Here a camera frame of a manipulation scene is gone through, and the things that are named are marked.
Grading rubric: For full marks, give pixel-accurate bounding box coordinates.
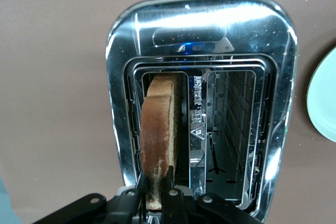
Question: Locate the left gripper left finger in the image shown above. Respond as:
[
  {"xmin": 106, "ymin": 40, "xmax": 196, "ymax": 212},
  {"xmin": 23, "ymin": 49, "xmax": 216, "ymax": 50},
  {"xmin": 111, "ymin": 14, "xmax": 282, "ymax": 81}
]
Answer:
[{"xmin": 33, "ymin": 168, "xmax": 148, "ymax": 224}]

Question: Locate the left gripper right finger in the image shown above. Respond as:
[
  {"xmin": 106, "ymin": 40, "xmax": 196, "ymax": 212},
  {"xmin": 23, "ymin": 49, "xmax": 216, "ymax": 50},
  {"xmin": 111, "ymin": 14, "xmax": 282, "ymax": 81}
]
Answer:
[{"xmin": 160, "ymin": 165, "xmax": 263, "ymax": 224}]

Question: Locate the brown bread slice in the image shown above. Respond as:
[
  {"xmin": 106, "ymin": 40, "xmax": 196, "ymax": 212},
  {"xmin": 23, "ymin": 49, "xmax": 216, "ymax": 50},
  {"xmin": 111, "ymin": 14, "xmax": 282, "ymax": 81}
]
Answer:
[{"xmin": 140, "ymin": 73, "xmax": 183, "ymax": 211}]

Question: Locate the pale green round plate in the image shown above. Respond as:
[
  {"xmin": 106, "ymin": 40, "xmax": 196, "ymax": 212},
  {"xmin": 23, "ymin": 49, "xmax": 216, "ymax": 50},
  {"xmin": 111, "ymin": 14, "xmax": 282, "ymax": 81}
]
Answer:
[{"xmin": 306, "ymin": 47, "xmax": 336, "ymax": 142}]

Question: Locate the beige chrome toaster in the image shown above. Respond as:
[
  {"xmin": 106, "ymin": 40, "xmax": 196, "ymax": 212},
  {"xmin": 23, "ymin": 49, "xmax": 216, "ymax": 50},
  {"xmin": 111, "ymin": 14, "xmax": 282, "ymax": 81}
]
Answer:
[{"xmin": 104, "ymin": 0, "xmax": 300, "ymax": 222}]

